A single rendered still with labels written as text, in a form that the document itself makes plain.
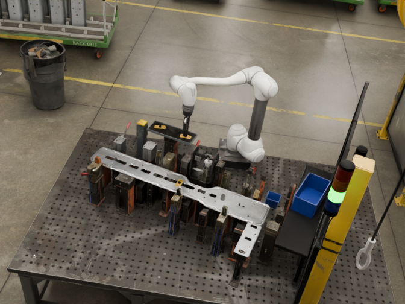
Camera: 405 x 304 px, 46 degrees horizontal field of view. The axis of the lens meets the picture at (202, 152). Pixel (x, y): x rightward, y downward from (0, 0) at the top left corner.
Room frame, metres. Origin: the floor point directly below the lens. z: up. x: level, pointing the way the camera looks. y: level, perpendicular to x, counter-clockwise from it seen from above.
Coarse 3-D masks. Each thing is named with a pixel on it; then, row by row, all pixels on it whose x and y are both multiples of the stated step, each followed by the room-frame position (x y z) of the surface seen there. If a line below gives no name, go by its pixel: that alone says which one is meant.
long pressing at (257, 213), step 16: (112, 160) 2.71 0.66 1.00; (128, 160) 2.73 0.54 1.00; (144, 176) 2.58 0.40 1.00; (176, 176) 2.62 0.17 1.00; (192, 192) 2.47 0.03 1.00; (208, 192) 2.49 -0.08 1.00; (224, 192) 2.51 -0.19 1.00; (240, 208) 2.37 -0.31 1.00; (256, 208) 2.39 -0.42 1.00; (256, 224) 2.24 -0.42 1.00
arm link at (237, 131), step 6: (234, 126) 3.26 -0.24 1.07; (240, 126) 3.26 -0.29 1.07; (228, 132) 3.24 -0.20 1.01; (234, 132) 3.20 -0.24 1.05; (240, 132) 3.20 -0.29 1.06; (246, 132) 3.25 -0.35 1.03; (228, 138) 3.22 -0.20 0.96; (234, 138) 3.18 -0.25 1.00; (240, 138) 3.17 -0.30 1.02; (228, 144) 3.22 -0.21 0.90; (234, 144) 3.16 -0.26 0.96; (234, 150) 3.20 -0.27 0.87
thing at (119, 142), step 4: (120, 136) 2.94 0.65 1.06; (116, 140) 2.89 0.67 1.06; (120, 140) 2.90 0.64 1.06; (124, 140) 2.90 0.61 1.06; (116, 144) 2.86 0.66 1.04; (120, 144) 2.85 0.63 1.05; (124, 144) 2.90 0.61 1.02; (116, 148) 2.86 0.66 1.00; (120, 148) 2.85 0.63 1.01; (124, 148) 2.90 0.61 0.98; (120, 152) 2.85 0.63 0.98; (124, 152) 2.90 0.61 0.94; (120, 160) 2.86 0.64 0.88; (124, 164) 2.90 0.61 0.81
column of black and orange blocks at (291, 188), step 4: (292, 184) 2.47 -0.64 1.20; (292, 188) 2.44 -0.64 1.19; (288, 192) 2.44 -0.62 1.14; (292, 192) 2.43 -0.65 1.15; (288, 196) 2.44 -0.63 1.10; (288, 200) 2.44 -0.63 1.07; (288, 204) 2.44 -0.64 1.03; (284, 208) 2.44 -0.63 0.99; (288, 208) 2.43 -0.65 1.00; (284, 216) 2.44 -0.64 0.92; (280, 228) 2.44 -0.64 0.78
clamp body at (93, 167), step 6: (90, 168) 2.53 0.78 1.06; (96, 168) 2.54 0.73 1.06; (102, 168) 2.60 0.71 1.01; (96, 174) 2.53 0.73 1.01; (102, 174) 2.60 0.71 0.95; (90, 180) 2.52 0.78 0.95; (96, 180) 2.52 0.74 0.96; (96, 186) 2.56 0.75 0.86; (102, 186) 2.60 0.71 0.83; (90, 192) 2.53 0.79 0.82; (96, 192) 2.53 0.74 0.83; (102, 192) 2.59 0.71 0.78; (90, 198) 2.52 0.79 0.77; (96, 198) 2.51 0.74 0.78; (102, 198) 2.58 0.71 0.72; (90, 204) 2.52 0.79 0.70; (96, 204) 2.51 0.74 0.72
